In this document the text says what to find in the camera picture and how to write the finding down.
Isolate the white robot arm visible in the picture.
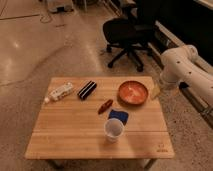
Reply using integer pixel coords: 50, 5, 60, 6
160, 45, 213, 101

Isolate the orange ceramic bowl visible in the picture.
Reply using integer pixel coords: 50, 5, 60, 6
118, 80, 148, 105

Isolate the red-brown small tool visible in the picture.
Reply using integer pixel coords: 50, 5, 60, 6
98, 99, 113, 114

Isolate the black rectangular case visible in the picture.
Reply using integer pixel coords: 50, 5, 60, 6
78, 81, 97, 100

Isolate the blue sponge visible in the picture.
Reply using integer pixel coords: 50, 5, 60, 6
108, 110, 129, 125

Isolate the wooden table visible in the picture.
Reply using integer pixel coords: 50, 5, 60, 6
25, 76, 174, 160

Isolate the yellow paper piece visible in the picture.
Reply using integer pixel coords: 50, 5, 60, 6
150, 84, 161, 100

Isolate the white plastic bottle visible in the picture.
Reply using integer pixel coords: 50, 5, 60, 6
44, 82, 73, 103

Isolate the black office chair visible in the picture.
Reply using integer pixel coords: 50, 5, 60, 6
103, 0, 164, 72

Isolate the white device on floor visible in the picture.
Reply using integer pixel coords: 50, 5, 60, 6
47, 0, 74, 13

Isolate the cable on floor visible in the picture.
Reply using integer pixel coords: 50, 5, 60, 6
39, 0, 54, 24

